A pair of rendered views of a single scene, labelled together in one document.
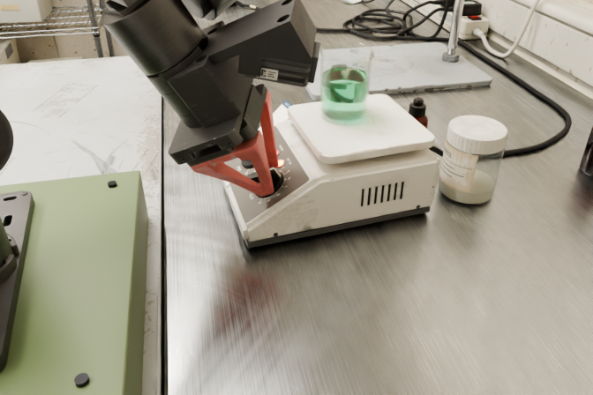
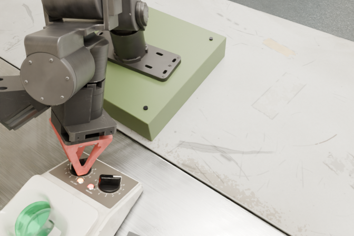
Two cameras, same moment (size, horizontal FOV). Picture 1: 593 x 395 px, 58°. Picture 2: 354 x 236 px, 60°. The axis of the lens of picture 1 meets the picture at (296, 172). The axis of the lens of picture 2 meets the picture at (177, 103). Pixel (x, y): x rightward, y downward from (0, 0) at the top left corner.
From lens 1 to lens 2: 0.72 m
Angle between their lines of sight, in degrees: 90
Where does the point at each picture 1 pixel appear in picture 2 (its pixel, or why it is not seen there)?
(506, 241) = not seen: outside the picture
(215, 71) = not seen: hidden behind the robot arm
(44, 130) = (303, 145)
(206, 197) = (140, 174)
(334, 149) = (33, 184)
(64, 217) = (139, 85)
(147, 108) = (299, 225)
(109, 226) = (117, 94)
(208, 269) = not seen: hidden behind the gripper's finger
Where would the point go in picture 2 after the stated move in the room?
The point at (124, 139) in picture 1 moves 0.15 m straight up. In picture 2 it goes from (249, 178) to (266, 127)
